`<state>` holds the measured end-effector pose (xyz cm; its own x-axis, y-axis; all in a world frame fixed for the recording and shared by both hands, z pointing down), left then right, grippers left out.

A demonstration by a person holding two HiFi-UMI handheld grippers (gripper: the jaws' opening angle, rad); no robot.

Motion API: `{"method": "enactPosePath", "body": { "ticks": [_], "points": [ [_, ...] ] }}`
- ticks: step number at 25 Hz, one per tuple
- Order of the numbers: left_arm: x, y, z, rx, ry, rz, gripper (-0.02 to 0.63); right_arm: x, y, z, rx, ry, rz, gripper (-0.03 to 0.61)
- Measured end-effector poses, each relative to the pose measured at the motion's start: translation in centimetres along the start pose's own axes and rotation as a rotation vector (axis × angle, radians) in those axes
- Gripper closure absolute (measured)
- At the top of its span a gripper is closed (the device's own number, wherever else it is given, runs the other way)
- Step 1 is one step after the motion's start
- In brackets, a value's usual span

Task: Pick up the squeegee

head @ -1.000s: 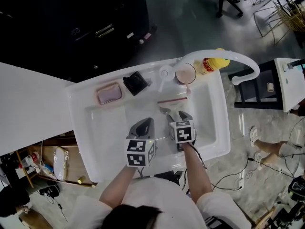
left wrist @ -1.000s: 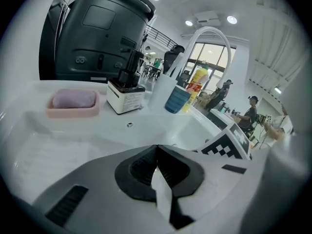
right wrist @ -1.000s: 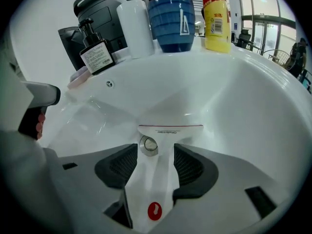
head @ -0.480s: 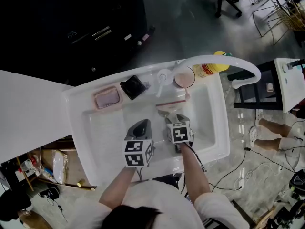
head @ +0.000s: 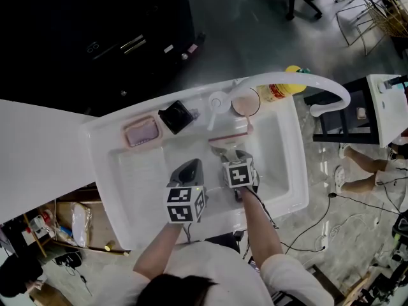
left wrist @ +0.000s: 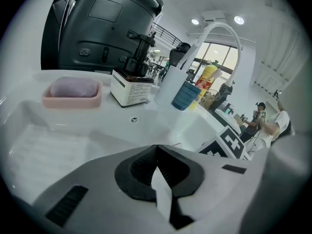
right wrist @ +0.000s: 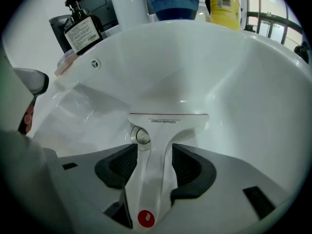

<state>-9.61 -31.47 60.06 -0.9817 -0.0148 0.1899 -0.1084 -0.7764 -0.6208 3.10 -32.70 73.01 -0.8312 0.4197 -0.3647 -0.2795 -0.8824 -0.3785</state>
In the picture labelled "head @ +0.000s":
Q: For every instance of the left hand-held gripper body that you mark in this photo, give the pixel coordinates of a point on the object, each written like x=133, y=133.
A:
x=186, y=196

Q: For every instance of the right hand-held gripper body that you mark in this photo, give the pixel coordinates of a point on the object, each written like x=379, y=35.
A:
x=239, y=174

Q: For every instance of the pink and white squeegee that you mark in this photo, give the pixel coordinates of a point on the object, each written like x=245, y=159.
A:
x=227, y=142

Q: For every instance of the person's left forearm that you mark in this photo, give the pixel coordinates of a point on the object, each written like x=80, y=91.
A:
x=156, y=252

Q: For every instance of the person's right forearm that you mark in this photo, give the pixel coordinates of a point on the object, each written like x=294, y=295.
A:
x=263, y=231

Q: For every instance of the small clear plastic item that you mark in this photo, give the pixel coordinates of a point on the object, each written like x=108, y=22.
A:
x=195, y=113

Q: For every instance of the white sink basin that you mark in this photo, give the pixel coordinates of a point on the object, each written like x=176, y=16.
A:
x=134, y=177

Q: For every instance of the black square container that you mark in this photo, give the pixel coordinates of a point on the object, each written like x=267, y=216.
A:
x=176, y=116

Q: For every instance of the yellow bottle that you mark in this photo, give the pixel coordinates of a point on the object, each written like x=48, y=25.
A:
x=280, y=91

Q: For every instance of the pink soap dish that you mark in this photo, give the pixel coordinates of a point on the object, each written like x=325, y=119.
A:
x=141, y=133

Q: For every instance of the person's white shirt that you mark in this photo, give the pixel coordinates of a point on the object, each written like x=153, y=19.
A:
x=216, y=269

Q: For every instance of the small gold cylinder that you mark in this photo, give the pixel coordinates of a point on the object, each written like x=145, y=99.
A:
x=110, y=245

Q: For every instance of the white curved faucet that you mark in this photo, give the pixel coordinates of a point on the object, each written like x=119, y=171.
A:
x=296, y=80

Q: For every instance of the wooden stick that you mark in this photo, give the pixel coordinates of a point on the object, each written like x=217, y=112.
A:
x=95, y=250

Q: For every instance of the white power strip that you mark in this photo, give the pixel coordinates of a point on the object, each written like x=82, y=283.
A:
x=321, y=242

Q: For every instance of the clear plastic bag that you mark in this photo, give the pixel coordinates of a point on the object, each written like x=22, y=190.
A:
x=81, y=225

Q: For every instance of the pink soap bar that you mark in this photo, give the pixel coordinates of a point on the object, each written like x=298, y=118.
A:
x=361, y=113

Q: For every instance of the small white sink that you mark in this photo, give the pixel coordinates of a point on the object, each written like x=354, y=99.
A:
x=390, y=113

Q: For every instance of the black equipment stand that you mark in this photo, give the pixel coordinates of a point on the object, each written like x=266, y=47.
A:
x=392, y=266

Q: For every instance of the black cabinet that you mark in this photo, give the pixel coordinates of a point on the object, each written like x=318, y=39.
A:
x=79, y=37

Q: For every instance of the black stool frame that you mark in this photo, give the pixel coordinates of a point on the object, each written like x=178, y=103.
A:
x=344, y=129

